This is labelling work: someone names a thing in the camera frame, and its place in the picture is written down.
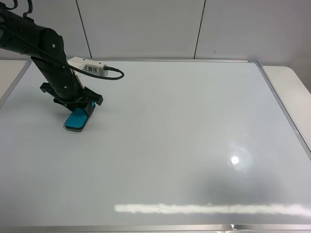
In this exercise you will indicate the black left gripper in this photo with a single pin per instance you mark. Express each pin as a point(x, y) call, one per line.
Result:
point(63, 85)

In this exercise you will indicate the blue whiteboard eraser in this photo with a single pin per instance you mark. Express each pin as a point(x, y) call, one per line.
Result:
point(76, 121)

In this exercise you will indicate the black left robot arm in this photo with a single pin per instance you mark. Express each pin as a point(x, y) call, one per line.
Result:
point(46, 49)

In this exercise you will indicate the white aluminium-framed whiteboard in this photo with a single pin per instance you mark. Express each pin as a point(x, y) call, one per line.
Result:
point(176, 147)

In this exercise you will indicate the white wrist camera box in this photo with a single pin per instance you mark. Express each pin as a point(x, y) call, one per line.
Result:
point(89, 66)

